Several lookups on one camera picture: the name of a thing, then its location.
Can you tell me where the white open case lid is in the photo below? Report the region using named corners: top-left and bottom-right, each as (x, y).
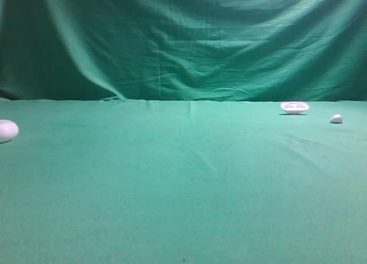
top-left (280, 102), bottom-right (310, 115)

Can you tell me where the small white earbud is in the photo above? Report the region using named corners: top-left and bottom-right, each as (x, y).
top-left (329, 114), bottom-right (343, 124)

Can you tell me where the green tablecloth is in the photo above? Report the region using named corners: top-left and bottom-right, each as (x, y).
top-left (1, 100), bottom-right (366, 263)

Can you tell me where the green backdrop curtain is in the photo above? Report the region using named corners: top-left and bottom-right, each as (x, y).
top-left (1, 0), bottom-right (366, 102)

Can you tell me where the white bluetooth earphone case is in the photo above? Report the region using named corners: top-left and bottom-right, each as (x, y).
top-left (0, 120), bottom-right (19, 143)

